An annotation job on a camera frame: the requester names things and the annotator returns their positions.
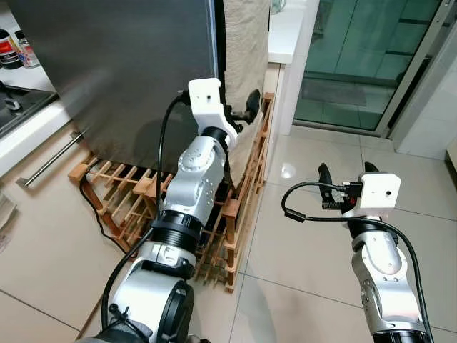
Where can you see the small fridge body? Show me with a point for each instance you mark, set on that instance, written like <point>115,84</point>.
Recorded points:
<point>221,43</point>

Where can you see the red labelled bottle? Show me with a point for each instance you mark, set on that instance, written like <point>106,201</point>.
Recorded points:
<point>8,51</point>

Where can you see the white side counter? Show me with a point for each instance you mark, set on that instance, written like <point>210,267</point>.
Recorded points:
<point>285,36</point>

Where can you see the white kitchen counter cabinet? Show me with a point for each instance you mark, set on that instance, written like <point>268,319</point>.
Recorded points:
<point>43,137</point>

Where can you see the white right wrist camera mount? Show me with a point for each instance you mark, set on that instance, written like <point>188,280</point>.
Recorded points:
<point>378,191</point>

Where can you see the beige woven cloth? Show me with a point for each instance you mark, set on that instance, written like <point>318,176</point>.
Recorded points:
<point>246,50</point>

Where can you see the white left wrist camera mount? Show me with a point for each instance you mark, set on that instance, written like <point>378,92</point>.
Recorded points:
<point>206,100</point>

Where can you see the clear drinking glass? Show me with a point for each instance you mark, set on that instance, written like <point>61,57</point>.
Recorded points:
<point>278,6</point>

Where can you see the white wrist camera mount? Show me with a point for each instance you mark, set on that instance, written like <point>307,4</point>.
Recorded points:
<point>378,191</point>
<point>206,100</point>

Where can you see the small clear bottle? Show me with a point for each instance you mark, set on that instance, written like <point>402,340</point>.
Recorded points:
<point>28,53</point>

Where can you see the wooden wine rack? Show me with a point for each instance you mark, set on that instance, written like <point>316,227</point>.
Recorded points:
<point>232,211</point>

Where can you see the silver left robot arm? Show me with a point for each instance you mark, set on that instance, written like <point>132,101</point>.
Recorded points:
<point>193,179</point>

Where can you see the sliding glass door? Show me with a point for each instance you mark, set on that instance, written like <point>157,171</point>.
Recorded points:
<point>357,57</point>

